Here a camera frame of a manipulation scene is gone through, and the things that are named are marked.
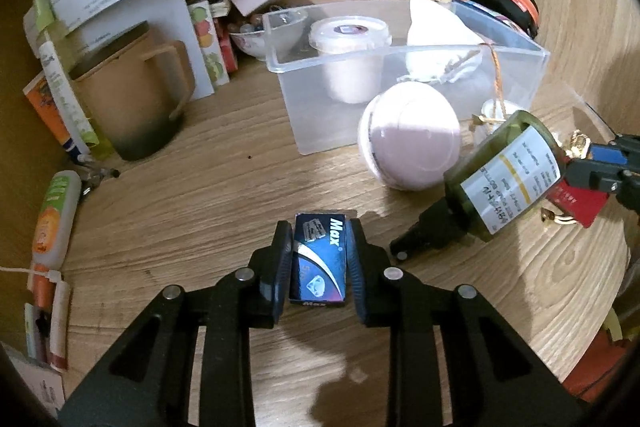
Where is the orange cloth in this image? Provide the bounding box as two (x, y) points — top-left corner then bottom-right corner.
(564, 332), (628, 402)

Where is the blue razor blade box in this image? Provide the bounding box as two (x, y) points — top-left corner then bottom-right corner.
(289, 212), (351, 308)

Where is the green white packet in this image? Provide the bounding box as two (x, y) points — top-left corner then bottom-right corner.
(37, 38), (115, 158)

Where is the small orange tube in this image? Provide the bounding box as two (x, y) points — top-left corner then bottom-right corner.
(27, 263), (57, 309)

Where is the bowl of beads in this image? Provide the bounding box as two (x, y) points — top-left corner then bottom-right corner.
(229, 13), (273, 60)

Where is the white card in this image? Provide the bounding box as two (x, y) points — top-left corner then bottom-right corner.
(0, 342), (66, 419)

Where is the red flat box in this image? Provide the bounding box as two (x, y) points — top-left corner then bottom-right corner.
(217, 19), (239, 74)

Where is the brown string ornament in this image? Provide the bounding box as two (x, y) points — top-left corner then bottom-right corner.
(467, 42), (506, 128)

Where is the white lip balm stick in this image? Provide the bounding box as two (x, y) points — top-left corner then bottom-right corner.
(49, 282), (71, 371)

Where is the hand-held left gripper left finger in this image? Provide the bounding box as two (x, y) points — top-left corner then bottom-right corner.
(57, 221), (296, 427)

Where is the orange booklet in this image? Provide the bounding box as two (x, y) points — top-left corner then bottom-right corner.
(22, 72), (83, 156)

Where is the white lidded tub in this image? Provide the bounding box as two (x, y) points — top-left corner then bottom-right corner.
(308, 16), (392, 104)

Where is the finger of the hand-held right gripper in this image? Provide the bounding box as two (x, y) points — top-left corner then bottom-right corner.
(585, 134), (640, 168)
(564, 158), (640, 210)

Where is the small white round jar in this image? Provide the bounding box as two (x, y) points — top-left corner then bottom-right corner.
(481, 99), (521, 142)

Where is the green orange tube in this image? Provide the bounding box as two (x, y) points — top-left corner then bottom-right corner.
(31, 171), (82, 269)

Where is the green pump bottle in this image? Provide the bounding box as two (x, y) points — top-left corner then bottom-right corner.
(389, 109), (568, 260)

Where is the clear plastic container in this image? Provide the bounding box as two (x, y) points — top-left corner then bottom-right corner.
(262, 0), (551, 155)

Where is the blue fabric pouch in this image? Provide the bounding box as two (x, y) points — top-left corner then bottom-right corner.
(452, 0), (532, 38)

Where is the red amulet tag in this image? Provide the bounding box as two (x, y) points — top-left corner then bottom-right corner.
(540, 179), (608, 228)

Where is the brown mug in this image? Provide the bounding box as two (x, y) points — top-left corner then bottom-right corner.
(67, 21), (196, 162)

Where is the white paper packet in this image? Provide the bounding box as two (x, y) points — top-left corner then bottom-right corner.
(405, 0), (485, 85)

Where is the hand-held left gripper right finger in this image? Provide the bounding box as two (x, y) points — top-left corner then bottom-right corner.
(347, 218), (586, 427)

